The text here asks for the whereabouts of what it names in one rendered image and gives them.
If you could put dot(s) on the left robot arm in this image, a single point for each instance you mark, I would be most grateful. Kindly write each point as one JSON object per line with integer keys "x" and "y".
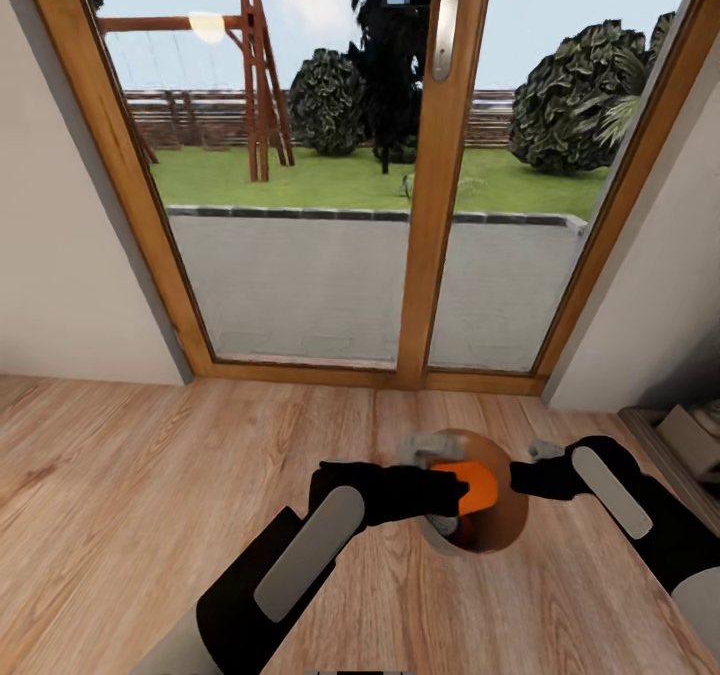
{"x": 238, "y": 624}

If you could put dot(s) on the trash can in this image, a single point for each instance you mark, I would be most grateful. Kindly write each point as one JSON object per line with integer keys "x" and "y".
{"x": 501, "y": 525}

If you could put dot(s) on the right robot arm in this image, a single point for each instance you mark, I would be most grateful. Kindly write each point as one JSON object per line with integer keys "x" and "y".
{"x": 677, "y": 546}

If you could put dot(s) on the wood fireplace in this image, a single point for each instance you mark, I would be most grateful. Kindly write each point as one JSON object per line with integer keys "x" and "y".
{"x": 684, "y": 444}

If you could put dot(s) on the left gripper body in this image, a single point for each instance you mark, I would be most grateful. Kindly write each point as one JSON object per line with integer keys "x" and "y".
{"x": 428, "y": 492}

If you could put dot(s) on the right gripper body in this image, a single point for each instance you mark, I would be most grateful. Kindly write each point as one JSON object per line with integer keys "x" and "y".
{"x": 535, "y": 479}

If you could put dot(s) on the door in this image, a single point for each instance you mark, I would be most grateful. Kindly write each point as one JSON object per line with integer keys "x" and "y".
{"x": 395, "y": 194}

